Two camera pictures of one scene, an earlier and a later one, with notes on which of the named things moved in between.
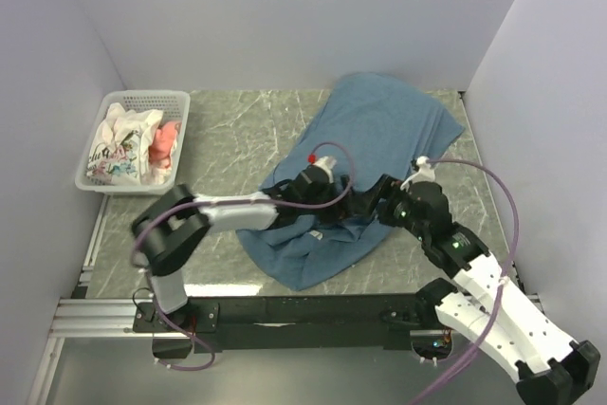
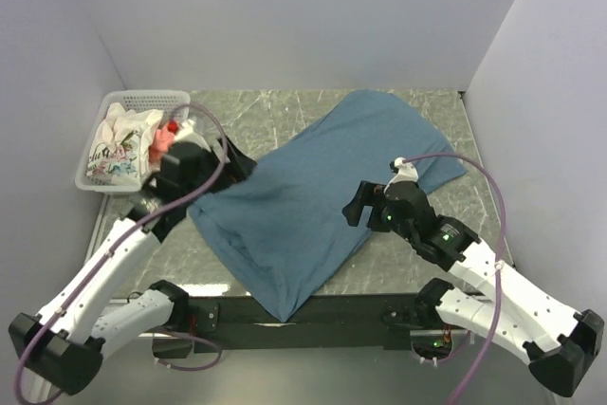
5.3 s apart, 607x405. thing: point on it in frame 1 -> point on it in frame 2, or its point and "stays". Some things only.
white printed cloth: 120,151 stays
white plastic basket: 174,105 stays
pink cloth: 159,148 stays
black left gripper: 337,209 -> 238,167
